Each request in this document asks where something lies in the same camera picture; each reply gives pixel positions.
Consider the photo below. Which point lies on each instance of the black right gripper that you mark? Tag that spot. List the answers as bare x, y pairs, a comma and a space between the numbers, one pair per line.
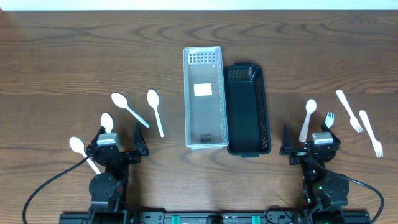
299, 155

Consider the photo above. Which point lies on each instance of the clear white plastic basket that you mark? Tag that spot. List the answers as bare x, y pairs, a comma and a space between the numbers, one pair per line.
205, 116

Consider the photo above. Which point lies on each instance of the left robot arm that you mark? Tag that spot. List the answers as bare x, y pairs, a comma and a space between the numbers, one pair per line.
108, 189

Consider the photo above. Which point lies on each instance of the white plastic fork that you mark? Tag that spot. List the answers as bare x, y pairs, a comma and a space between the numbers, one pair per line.
352, 119
376, 144
329, 119

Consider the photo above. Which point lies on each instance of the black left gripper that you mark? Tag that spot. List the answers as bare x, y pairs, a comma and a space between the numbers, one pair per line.
123, 155

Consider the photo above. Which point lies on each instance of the white label sticker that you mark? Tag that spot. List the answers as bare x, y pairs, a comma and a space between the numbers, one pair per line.
203, 89

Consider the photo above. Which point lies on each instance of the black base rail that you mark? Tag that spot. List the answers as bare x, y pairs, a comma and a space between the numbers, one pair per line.
271, 216

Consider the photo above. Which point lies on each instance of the black plastic basket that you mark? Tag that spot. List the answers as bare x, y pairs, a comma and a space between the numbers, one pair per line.
246, 106

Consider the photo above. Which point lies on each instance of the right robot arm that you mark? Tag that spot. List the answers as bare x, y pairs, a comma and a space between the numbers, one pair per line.
326, 193

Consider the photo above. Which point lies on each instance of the white plastic spoon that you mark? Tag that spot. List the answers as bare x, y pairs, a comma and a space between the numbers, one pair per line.
121, 101
153, 100
310, 107
77, 146
107, 122

